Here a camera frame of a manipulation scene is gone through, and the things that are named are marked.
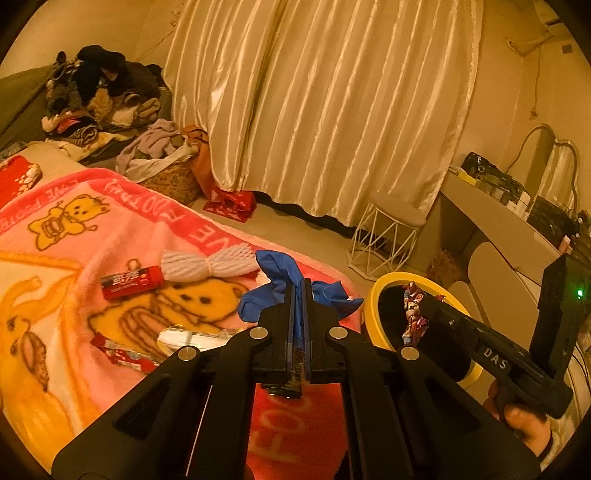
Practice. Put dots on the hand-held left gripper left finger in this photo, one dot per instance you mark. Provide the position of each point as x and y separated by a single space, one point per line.
290 323

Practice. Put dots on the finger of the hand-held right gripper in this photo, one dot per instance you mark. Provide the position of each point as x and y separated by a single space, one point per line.
450 318

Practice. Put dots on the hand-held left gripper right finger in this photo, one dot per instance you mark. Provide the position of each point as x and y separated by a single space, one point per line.
306 323

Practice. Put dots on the shiny candy wrapper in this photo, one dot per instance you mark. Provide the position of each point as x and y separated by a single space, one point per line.
412 318

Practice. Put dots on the blue cloth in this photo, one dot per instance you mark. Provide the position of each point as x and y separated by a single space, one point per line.
277 277

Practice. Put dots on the yellow-rimmed black trash bin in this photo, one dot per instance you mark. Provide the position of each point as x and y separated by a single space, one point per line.
376 318

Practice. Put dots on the person's right forearm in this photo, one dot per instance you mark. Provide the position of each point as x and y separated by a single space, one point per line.
551 450

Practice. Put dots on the person's right hand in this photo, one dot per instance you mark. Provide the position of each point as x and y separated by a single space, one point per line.
521 424

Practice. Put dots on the patterned brown bag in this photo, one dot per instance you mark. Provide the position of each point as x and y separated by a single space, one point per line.
445 265

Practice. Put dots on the grey rounded chair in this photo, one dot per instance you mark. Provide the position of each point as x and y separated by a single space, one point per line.
496 272

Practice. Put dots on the silver foil packet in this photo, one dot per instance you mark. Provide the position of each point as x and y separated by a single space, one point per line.
194 337

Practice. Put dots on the white yarn bundle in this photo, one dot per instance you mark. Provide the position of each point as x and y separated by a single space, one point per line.
207 265

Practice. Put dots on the grey dressing table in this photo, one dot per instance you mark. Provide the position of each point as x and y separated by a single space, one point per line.
480 207

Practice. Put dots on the red shopping bag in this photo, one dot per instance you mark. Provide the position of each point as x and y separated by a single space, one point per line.
231 205

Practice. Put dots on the black storage box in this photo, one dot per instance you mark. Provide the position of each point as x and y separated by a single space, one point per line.
551 221

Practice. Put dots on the shiny black bag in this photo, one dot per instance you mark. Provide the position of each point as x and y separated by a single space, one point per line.
491 177

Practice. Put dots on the red snack packet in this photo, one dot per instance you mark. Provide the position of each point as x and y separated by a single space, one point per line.
131 282

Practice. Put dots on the torn red wrapper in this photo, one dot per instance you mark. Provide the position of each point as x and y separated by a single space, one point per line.
124 357

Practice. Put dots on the wavy-framed mirror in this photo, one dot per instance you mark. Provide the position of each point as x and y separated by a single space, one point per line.
561 175

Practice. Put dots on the patterned laundry basket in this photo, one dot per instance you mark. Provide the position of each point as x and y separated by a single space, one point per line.
173 184

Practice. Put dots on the orange bag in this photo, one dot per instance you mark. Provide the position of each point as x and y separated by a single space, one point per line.
201 157

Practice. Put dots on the cream satin curtain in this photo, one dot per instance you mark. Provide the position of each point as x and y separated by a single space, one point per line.
323 101

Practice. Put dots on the pink printed blanket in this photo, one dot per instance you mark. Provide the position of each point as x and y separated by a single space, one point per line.
69 300

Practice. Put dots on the lavender and white clothes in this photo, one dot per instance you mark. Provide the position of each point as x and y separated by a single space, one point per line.
152 143

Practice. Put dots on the pile of clothes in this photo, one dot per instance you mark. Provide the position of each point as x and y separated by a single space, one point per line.
101 92

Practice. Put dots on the red printed pillow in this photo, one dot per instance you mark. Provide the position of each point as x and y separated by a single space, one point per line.
16 177

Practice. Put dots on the wall air conditioner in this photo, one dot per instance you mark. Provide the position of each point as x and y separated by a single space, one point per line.
549 14

